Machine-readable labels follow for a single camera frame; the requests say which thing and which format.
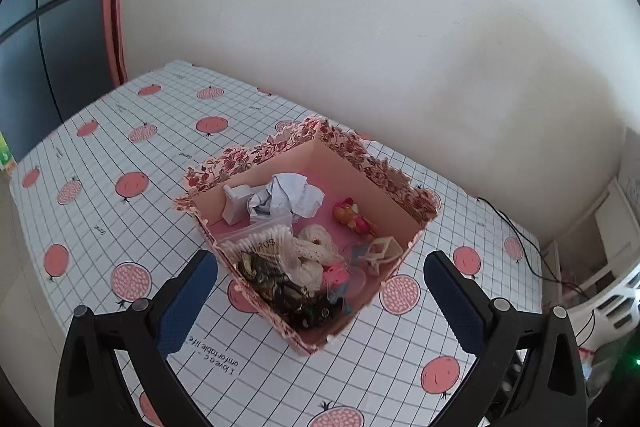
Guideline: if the black cable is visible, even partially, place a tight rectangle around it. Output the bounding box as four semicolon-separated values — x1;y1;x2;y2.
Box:
475;197;591;295

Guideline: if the cotton swab bag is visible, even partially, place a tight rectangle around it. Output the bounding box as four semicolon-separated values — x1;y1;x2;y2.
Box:
215;214;301;280

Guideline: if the pink board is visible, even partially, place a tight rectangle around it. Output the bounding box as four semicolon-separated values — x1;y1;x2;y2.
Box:
101;0;127;88

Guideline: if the small black toy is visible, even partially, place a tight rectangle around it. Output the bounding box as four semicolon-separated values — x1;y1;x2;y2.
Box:
237;252;351;330

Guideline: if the floral paper box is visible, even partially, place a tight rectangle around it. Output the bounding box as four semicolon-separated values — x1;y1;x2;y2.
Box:
172;117;443;360

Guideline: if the green carton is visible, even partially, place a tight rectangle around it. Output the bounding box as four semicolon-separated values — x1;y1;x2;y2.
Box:
0;132;18;172

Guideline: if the cream lace scrunchie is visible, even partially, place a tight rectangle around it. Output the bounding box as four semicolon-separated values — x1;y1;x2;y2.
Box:
285;223;348;293

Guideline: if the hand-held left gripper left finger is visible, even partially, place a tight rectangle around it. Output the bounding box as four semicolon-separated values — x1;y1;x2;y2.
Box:
54;249;219;427

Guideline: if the dark glossy panel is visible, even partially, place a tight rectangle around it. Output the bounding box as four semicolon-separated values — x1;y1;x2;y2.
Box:
0;0;126;162

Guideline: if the white hair claw clip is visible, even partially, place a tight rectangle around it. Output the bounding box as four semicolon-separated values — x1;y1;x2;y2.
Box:
360;236;405;277

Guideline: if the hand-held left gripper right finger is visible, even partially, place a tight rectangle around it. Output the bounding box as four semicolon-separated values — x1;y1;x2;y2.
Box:
423;250;588;427

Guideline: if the small orange doll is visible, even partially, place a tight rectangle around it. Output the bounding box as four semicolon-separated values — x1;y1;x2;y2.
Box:
332;197;378;238

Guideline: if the grid pomegranate print tablecloth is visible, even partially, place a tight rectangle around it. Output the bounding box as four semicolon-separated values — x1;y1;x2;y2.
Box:
9;59;543;427

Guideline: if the white plastic chair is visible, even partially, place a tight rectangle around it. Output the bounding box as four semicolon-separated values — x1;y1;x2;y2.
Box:
575;264;640;353

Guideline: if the pink hair roller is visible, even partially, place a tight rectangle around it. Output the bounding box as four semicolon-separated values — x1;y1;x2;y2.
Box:
322;264;351;293

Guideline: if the white paper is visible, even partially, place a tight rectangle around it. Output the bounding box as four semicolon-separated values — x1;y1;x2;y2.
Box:
247;173;325;224

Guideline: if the white shelf unit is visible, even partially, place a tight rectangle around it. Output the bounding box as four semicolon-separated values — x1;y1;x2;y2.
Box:
542;167;640;303

